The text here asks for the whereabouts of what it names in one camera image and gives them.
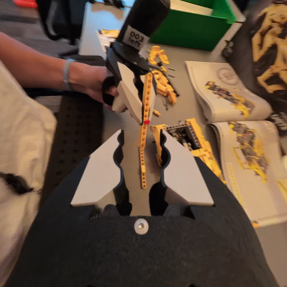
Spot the grey desk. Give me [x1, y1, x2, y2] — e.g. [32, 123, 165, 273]
[78, 0, 287, 287]

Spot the red bag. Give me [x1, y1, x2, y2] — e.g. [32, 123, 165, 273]
[12, 0, 38, 9]

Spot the light grey garment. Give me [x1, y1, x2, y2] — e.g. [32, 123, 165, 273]
[0, 61, 57, 287]

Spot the yellow black brick car model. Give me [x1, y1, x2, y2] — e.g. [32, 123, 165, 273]
[150, 118, 227, 185]

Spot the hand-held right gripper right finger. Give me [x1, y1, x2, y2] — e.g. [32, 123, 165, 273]
[149, 130, 214, 216]

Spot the long yellow brick beam assembly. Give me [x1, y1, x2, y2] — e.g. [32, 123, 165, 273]
[142, 72, 153, 126]

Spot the pile of yellow brick parts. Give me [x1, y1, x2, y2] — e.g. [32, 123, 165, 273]
[147, 45, 180, 106]

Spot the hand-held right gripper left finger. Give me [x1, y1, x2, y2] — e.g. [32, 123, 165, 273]
[71, 130, 133, 216]

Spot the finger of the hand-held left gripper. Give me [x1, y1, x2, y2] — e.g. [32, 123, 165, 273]
[117, 62, 143, 125]
[148, 76, 158, 123]

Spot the long yellow brick beam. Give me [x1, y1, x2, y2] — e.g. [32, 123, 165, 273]
[137, 124, 148, 189]

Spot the green storage bin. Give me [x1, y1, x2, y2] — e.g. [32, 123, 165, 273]
[149, 0, 237, 51]

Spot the black cord toggle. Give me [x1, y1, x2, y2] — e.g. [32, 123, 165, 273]
[0, 171, 35, 195]

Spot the black toy car box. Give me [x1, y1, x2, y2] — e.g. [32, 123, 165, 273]
[222, 0, 287, 136]

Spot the person's left hand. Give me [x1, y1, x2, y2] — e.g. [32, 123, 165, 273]
[70, 63, 120, 111]

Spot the person's left forearm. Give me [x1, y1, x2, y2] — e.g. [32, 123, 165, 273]
[0, 32, 70, 90]

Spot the clear plastic bag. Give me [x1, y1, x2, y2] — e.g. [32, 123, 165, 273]
[96, 29, 121, 52]

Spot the black office chair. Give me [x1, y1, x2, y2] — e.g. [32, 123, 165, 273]
[36, 0, 82, 45]

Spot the open instruction booklet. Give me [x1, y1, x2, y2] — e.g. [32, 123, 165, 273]
[185, 61, 287, 228]

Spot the light blue wristband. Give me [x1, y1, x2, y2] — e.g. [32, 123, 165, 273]
[63, 59, 77, 91]

